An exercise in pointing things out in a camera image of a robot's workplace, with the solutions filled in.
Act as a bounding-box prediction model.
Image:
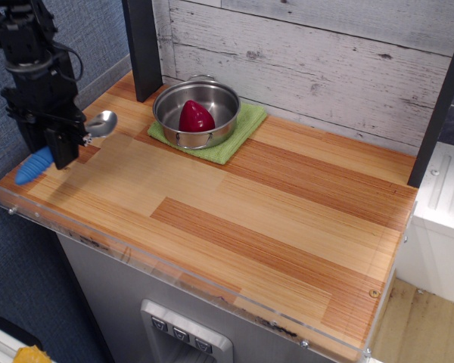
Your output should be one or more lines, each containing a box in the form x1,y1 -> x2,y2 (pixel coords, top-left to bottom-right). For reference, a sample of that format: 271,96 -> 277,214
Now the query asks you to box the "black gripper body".
1,51 -> 87,146

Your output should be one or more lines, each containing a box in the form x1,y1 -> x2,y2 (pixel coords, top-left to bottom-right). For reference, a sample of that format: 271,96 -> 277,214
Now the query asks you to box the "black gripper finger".
17,116 -> 47,154
45,129 -> 79,169

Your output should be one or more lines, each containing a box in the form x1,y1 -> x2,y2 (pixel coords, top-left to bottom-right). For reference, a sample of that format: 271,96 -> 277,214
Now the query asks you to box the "blue handled metal spoon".
15,110 -> 117,185

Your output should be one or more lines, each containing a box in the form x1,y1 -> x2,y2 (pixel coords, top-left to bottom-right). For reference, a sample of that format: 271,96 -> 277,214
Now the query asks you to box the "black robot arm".
0,1 -> 89,169

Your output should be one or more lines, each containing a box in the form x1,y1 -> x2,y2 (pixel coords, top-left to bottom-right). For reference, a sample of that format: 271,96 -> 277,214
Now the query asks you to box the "red pepper toy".
179,100 -> 215,132

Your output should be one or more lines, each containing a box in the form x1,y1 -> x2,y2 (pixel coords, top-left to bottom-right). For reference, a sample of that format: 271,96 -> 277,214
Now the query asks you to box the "grey toy fridge cabinet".
56,232 -> 349,363

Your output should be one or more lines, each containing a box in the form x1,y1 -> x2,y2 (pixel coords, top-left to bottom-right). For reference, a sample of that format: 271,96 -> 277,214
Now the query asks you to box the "green cloth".
148,103 -> 267,165

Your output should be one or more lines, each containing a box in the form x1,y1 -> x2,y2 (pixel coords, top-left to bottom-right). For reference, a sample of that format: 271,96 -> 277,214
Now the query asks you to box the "steel pot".
153,76 -> 241,150

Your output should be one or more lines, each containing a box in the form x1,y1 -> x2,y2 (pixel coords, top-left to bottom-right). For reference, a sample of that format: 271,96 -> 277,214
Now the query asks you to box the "clear acrylic guard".
0,54 -> 419,363

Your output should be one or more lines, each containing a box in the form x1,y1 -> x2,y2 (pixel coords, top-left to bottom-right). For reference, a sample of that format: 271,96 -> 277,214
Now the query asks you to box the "yellow tape object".
12,346 -> 52,363

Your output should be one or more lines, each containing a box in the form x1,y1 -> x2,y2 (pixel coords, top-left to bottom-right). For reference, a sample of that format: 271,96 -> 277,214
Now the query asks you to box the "silver dispenser panel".
141,299 -> 234,362

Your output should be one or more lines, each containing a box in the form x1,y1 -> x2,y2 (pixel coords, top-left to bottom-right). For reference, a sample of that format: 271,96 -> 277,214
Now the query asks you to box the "white side cabinet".
395,142 -> 454,302

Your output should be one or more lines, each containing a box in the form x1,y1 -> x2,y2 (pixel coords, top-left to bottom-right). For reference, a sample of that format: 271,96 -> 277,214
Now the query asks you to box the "black cable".
52,41 -> 85,82

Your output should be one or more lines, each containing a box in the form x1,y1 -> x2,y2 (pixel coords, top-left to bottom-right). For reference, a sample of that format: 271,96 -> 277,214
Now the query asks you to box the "black left post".
122,0 -> 163,102

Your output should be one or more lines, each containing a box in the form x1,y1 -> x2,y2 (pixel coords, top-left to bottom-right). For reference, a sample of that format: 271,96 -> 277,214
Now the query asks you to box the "black post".
407,53 -> 454,188
122,0 -> 163,102

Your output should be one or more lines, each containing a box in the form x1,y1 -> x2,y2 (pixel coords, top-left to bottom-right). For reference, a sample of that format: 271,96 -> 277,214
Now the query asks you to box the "black right post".
407,53 -> 454,188

